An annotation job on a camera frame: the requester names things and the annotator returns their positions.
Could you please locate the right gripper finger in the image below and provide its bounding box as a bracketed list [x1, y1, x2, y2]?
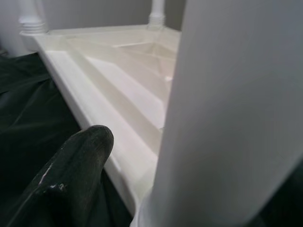
[0, 124, 115, 227]

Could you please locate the white plastic table top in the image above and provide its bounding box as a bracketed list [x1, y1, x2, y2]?
[18, 23, 183, 215]

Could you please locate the white plastic table leg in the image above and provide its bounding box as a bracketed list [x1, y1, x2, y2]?
[18, 0, 47, 34]
[129, 0, 303, 227]
[147, 0, 167, 31]

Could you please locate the black table cloth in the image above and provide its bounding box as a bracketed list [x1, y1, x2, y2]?
[0, 50, 134, 227]

